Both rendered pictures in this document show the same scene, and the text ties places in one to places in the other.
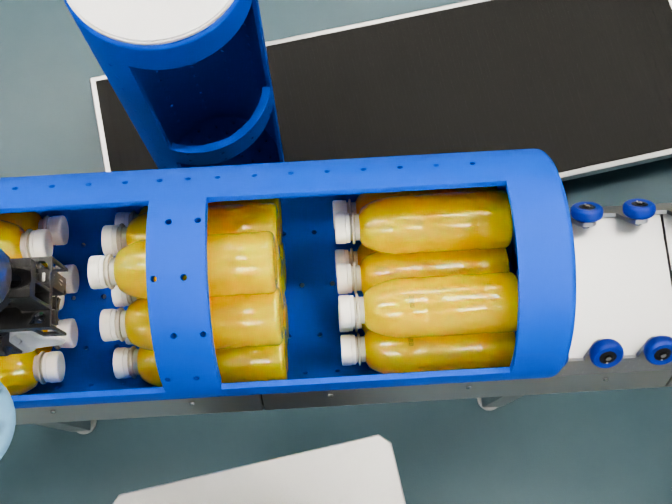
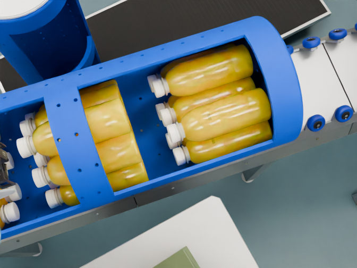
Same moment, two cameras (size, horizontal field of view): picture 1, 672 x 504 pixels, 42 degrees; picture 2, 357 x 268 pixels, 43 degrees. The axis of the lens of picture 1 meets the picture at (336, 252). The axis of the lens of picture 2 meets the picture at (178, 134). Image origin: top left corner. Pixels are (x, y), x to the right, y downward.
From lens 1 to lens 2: 0.15 m
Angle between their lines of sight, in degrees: 5
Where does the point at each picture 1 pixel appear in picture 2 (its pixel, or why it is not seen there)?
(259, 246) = (115, 106)
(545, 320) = (287, 105)
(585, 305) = not seen: hidden behind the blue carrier
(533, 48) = not seen: outside the picture
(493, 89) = (207, 15)
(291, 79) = (99, 35)
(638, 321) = (326, 102)
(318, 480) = (185, 230)
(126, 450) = (62, 258)
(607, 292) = (306, 91)
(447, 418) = (229, 192)
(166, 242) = (60, 117)
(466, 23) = not seen: outside the picture
